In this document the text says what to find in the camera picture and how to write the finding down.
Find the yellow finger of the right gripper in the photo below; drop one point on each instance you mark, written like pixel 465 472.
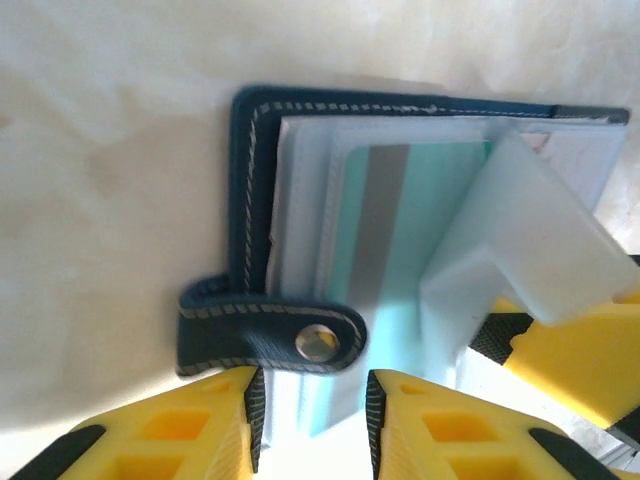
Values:
pixel 575 360

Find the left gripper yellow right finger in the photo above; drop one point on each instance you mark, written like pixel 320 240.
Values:
pixel 450 440

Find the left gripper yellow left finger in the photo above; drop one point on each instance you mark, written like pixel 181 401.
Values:
pixel 175 430

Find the teal credit card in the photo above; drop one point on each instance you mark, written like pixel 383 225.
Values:
pixel 430 200

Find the navy blue card holder wallet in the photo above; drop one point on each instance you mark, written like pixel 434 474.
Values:
pixel 240 175

